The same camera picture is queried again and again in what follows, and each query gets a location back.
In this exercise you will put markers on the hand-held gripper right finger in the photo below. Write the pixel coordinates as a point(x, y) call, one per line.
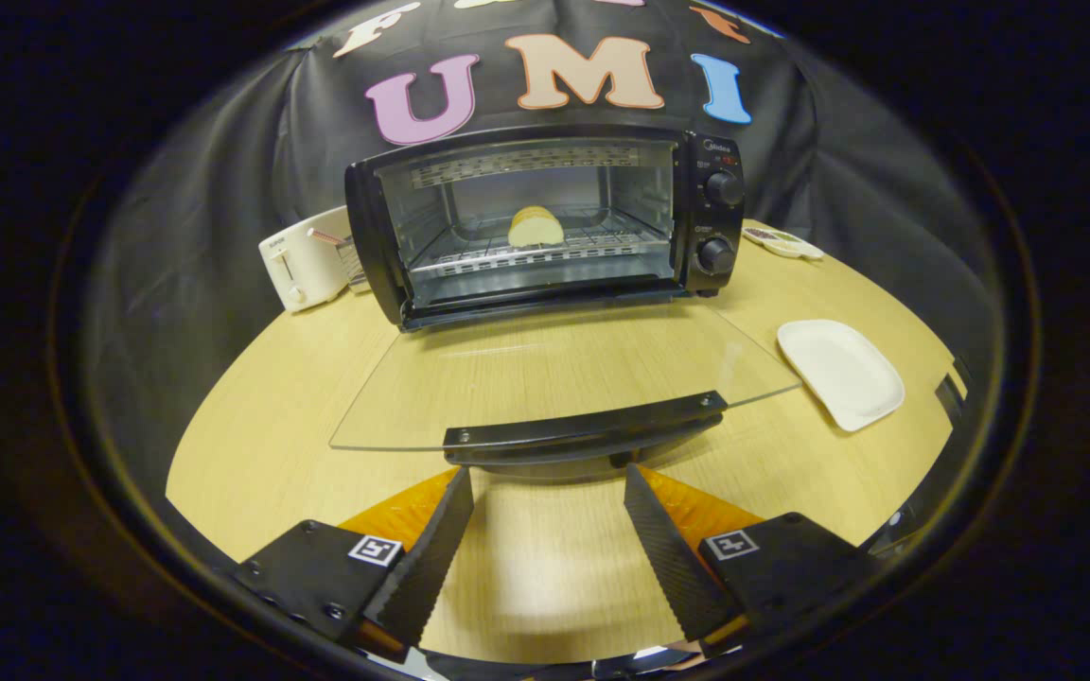
point(668, 563)

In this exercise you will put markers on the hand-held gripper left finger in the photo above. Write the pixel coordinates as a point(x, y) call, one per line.
point(427, 563)

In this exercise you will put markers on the black toaster oven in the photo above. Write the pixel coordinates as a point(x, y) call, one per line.
point(711, 222)

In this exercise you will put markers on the bread slice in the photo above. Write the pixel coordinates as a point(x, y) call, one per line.
point(536, 229)

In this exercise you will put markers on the white pop-up toaster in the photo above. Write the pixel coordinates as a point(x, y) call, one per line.
point(304, 265)

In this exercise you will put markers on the white square plate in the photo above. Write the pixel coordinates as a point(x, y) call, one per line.
point(838, 371)

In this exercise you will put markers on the white divided sauce dish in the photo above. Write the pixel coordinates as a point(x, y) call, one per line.
point(783, 243)

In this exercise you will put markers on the dark furniture frame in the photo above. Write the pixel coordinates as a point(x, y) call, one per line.
point(954, 395)

